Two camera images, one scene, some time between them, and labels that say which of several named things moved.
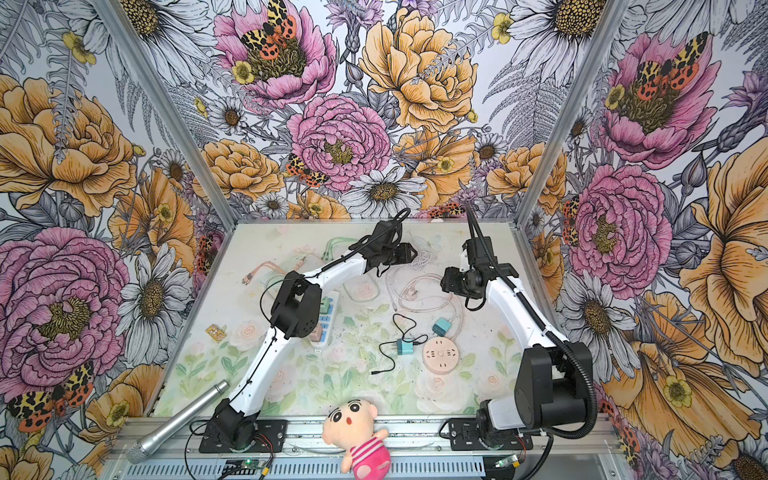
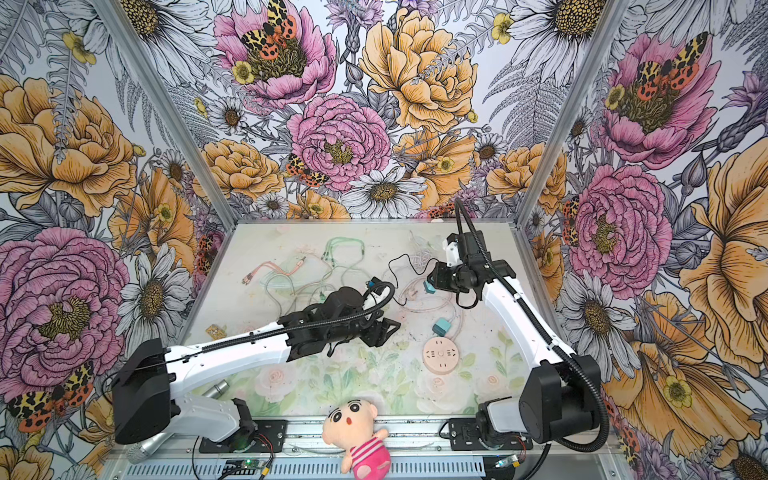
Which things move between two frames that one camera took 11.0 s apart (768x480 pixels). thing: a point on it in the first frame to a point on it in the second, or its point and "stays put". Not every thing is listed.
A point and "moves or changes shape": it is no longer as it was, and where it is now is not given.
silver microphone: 138,449 stays put
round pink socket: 440,355 stays put
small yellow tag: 216,333 stays put
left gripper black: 405,255 to 377,333
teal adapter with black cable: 404,347 to 428,287
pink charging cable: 295,268 stays put
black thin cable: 403,334 moves or changes shape
